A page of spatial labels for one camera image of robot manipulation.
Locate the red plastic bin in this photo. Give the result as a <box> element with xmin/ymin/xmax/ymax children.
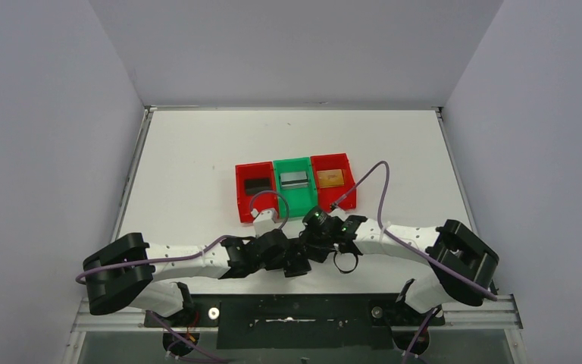
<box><xmin>310</xmin><ymin>153</ymin><xmax>356</xmax><ymax>212</ymax></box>
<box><xmin>235</xmin><ymin>162</ymin><xmax>279</xmax><ymax>224</ymax></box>

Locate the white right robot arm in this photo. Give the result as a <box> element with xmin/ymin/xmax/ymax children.
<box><xmin>300</xmin><ymin>206</ymin><xmax>499</xmax><ymax>314</ymax></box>

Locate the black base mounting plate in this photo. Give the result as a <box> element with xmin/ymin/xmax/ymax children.
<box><xmin>144</xmin><ymin>293</ymin><xmax>426</xmax><ymax>350</ymax></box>

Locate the silver card in bin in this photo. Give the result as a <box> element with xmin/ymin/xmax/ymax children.
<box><xmin>279</xmin><ymin>171</ymin><xmax>309</xmax><ymax>190</ymax></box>

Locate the left red plastic bin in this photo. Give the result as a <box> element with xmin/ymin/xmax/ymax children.
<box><xmin>235</xmin><ymin>162</ymin><xmax>279</xmax><ymax>224</ymax></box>

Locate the gold card in bin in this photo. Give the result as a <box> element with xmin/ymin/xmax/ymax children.
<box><xmin>317</xmin><ymin>169</ymin><xmax>345</xmax><ymax>189</ymax></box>

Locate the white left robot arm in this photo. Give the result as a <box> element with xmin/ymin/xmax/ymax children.
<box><xmin>76</xmin><ymin>229</ymin><xmax>298</xmax><ymax>318</ymax></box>

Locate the black card in bin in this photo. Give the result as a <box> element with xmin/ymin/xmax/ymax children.
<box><xmin>244</xmin><ymin>177</ymin><xmax>272</xmax><ymax>196</ymax></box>

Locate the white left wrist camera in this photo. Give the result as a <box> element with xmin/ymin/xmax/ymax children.
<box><xmin>251</xmin><ymin>209</ymin><xmax>277</xmax><ymax>237</ymax></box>

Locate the green plastic bin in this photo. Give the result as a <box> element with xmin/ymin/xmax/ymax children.
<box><xmin>273</xmin><ymin>157</ymin><xmax>318</xmax><ymax>218</ymax></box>

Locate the right red plastic bin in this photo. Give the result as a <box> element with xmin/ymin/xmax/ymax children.
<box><xmin>310</xmin><ymin>153</ymin><xmax>356</xmax><ymax>212</ymax></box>

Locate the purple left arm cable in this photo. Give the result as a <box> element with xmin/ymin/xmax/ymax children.
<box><xmin>75</xmin><ymin>190</ymin><xmax>291</xmax><ymax>285</ymax></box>

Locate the black leather card holder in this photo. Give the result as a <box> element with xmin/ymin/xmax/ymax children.
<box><xmin>283</xmin><ymin>240</ymin><xmax>312</xmax><ymax>278</ymax></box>

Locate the aluminium frame rail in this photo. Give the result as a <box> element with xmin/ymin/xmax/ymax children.
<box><xmin>71</xmin><ymin>295</ymin><xmax>524</xmax><ymax>332</ymax></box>

